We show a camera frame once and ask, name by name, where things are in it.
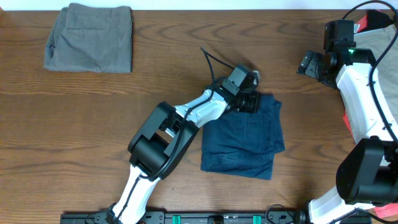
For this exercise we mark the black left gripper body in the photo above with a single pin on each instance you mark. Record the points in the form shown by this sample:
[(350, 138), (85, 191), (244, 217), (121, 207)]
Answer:
[(252, 102)]

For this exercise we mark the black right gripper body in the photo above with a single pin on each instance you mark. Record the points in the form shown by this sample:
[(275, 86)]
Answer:
[(310, 65)]

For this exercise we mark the folded grey shorts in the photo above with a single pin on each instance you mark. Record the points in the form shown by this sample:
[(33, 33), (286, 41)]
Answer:
[(90, 39)]

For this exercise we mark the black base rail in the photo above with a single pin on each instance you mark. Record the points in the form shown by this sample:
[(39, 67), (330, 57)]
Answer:
[(277, 216)]

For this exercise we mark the dark blue shorts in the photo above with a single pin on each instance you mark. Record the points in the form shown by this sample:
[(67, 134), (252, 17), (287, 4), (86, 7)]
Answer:
[(244, 144)]

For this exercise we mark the beige garment in pile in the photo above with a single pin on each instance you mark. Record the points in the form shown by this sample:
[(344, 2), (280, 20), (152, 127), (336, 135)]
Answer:
[(377, 40)]

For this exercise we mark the black garment in pile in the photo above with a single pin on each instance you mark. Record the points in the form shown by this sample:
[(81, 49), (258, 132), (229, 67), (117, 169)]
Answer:
[(377, 20)]

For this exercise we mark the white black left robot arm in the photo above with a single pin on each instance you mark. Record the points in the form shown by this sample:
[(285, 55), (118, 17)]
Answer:
[(163, 139)]

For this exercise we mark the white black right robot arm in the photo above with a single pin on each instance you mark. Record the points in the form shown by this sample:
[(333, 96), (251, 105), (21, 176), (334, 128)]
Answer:
[(367, 178)]

